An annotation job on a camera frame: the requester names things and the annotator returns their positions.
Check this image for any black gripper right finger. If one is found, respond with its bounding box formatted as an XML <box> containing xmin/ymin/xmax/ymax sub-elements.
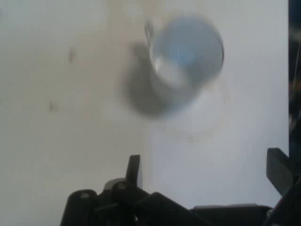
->
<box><xmin>263</xmin><ymin>147</ymin><xmax>301</xmax><ymax>226</ymax></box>

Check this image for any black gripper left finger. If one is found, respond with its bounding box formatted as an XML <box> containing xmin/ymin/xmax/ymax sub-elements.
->
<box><xmin>60</xmin><ymin>154</ymin><xmax>196</xmax><ymax>226</ymax></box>

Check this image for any white enamel mug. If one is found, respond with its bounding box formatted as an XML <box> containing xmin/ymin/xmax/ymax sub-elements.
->
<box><xmin>123</xmin><ymin>14</ymin><xmax>225</xmax><ymax>120</ymax></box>

